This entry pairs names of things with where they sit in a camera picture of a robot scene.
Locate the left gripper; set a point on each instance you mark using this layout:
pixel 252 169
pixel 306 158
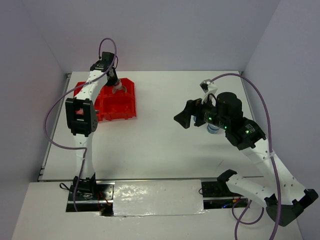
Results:
pixel 115 82

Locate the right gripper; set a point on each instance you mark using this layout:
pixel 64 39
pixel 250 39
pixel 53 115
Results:
pixel 184 117

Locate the large clear tape roll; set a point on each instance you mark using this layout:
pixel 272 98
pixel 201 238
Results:
pixel 119 87

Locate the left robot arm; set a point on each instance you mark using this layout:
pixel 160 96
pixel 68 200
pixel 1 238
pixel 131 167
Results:
pixel 85 181

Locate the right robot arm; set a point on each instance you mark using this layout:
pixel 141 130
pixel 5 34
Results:
pixel 283 192

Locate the red compartment bin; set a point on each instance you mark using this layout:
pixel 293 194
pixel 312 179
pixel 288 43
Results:
pixel 109 105

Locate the silver foil sheet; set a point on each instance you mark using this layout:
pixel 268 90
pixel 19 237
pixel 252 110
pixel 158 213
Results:
pixel 157 198

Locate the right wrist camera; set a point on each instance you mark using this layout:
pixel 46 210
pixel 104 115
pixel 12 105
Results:
pixel 208 87

